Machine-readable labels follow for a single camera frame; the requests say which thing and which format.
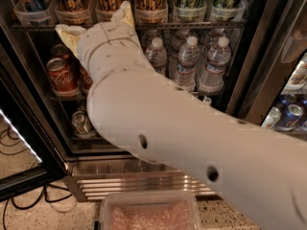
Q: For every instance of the front middle cola can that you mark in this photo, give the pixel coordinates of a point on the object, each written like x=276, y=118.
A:
x=86, y=80

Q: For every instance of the front left cola can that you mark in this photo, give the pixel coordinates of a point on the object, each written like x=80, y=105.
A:
x=62, y=77

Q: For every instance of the blue tall can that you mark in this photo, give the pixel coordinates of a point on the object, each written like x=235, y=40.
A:
x=33, y=12

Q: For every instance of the second row left cola can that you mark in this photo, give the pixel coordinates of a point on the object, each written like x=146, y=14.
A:
x=61, y=51

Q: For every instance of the water bottle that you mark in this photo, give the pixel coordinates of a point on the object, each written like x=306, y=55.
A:
x=157, y=55
x=187, y=60
x=218, y=57

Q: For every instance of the green soda can left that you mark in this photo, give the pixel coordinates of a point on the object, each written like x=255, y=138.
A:
x=82, y=125

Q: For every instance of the front right water bottle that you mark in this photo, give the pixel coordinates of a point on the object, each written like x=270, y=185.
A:
x=218, y=57

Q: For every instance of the open fridge glass door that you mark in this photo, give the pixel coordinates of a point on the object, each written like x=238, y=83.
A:
x=35, y=165

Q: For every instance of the front middle water bottle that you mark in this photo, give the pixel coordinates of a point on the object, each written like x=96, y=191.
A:
x=187, y=60

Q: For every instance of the green tall can right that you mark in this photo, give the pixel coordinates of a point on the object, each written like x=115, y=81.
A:
x=226, y=10

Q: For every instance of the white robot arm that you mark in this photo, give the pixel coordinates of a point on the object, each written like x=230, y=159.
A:
x=260, y=172

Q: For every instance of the front left water bottle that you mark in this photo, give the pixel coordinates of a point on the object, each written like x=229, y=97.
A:
x=157, y=55

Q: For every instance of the middle wire shelf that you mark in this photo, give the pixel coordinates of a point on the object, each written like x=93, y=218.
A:
x=83, y=97

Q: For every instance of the green tall can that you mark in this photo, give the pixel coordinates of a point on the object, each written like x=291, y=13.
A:
x=188, y=11
x=226, y=10

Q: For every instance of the steel fridge base grille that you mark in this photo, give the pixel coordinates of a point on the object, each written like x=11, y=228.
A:
x=93, y=178

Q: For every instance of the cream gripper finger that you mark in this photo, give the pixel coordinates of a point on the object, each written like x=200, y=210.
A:
x=124, y=14
x=70, y=36

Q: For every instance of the clear plastic bin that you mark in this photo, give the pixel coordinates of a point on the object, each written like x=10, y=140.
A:
x=150, y=210

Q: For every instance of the right fridge door frame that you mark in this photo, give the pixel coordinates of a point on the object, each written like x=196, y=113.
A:
x=273, y=42

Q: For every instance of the wire shelf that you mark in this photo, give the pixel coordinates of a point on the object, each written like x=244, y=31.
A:
x=161, y=26
x=83, y=97

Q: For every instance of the top wire shelf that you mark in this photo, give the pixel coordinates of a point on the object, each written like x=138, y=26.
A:
x=161, y=26

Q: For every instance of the green tall can left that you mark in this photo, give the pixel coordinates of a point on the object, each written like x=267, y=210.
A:
x=188, y=11

